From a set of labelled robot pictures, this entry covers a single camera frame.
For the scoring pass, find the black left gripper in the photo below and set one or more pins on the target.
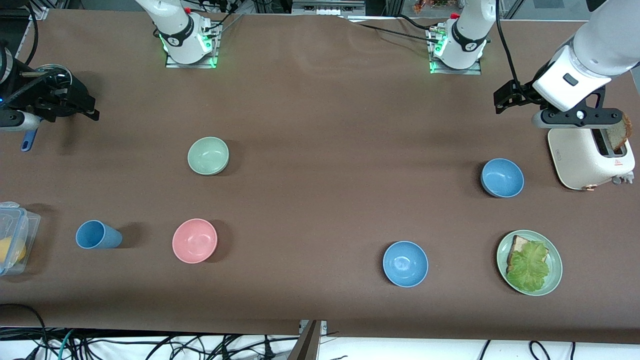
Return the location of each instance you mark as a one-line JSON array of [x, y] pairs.
[[520, 93]]

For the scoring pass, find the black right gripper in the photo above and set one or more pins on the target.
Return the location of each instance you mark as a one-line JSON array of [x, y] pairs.
[[56, 98]]

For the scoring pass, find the blue bowl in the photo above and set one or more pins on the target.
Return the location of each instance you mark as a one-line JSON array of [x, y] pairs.
[[502, 177], [405, 263]]

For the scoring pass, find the green bowl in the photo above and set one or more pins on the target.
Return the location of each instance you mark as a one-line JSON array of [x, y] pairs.
[[207, 156]]

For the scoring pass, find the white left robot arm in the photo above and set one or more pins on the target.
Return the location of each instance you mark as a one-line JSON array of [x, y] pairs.
[[600, 45]]

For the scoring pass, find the pink bowl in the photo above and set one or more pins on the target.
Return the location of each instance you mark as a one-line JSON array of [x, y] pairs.
[[195, 240]]

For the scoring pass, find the cream white toaster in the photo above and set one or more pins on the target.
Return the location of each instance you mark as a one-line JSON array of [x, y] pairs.
[[585, 160]]

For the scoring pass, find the brown toasted bread slice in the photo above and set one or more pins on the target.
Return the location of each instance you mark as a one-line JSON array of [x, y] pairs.
[[619, 134]]

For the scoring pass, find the clear container with blue lid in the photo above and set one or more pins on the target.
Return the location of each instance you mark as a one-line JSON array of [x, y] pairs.
[[20, 220]]

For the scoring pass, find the blue cup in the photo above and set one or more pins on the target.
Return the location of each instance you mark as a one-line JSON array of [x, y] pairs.
[[95, 235]]

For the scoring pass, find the bread slice with white crumb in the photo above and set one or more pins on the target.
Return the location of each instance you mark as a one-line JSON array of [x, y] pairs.
[[519, 244]]

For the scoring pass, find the yellow fruit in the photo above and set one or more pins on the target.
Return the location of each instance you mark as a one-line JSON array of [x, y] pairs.
[[10, 251]]

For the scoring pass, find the green lettuce leaf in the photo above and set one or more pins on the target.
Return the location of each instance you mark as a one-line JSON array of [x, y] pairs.
[[527, 267]]

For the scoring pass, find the green plate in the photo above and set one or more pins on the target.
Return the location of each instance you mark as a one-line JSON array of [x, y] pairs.
[[555, 270]]

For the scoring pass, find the wooden table support beam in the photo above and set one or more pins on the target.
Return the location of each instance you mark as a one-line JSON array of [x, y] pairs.
[[306, 345]]

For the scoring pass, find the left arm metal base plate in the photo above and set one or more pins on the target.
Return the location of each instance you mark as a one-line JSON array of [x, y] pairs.
[[455, 71]]

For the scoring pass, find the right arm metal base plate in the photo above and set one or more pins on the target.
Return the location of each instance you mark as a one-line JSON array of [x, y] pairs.
[[192, 65]]

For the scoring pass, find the metal table bracket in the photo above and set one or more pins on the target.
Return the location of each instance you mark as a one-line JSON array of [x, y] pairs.
[[324, 326]]

